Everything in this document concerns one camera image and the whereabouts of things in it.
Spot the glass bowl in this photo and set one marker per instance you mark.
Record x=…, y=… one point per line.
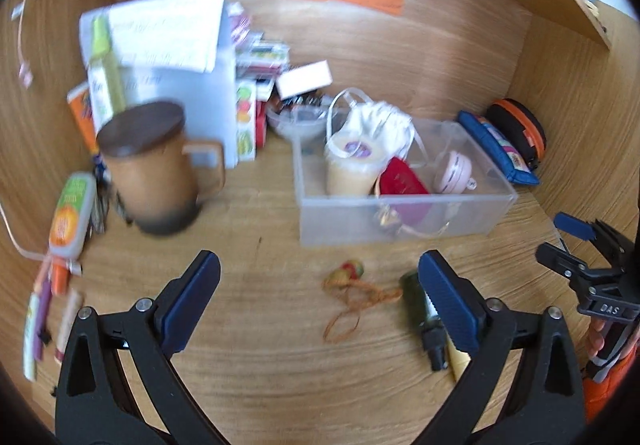
x=295, y=122

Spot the gold crinkled wrapper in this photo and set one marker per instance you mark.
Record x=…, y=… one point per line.
x=386, y=218

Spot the brown ceramic mug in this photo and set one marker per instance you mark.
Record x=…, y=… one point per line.
x=150, y=185

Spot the red pouch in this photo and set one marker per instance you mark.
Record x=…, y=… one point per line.
x=405, y=185

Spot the plastic tub of cream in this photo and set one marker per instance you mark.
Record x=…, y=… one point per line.
x=350, y=175

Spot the fruit print box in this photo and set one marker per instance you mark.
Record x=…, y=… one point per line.
x=245, y=120

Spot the white printed paper sheet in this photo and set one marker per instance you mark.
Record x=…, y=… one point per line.
x=170, y=32

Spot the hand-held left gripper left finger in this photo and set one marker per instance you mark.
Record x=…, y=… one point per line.
x=192, y=297

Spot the clear plastic storage box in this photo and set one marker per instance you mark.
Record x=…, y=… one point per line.
x=345, y=222

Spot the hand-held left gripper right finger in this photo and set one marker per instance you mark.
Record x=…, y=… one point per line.
x=447, y=300

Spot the dark brown mug lid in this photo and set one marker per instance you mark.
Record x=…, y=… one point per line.
x=140, y=127

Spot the orange tube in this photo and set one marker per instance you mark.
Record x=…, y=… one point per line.
x=82, y=115

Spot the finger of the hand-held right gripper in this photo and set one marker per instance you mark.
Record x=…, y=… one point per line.
x=565, y=262
x=575, y=225

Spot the white paper folder stand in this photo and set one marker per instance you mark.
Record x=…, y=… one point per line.
x=210, y=115

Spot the keys with black clip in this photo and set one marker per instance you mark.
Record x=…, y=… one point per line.
x=102, y=210

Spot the yellow tube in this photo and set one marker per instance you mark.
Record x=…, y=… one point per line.
x=457, y=360

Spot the beige red stick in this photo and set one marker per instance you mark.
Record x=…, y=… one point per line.
x=69, y=325

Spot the yellow white highlighter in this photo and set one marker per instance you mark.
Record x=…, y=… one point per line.
x=31, y=340

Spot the orange green glue bottle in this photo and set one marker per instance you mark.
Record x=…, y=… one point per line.
x=72, y=215

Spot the black orange round case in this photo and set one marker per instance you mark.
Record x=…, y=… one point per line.
x=527, y=125

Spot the wooden desktop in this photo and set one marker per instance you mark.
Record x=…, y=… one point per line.
x=270, y=285

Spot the person's right hand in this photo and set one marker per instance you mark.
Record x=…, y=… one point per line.
x=596, y=337

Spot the small white box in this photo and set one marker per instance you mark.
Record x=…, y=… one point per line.
x=305, y=79

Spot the green spray bottle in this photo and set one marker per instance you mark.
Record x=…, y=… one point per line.
x=107, y=70

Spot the pink round case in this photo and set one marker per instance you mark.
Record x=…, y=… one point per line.
x=452, y=170

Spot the dark green bottle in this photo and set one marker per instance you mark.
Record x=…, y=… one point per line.
x=417, y=295

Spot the stack of small packets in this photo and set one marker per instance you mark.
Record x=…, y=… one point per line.
x=257, y=50

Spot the slim red box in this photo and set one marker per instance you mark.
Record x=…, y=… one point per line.
x=262, y=120

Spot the blue zip pouch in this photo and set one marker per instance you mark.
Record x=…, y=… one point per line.
x=500, y=150

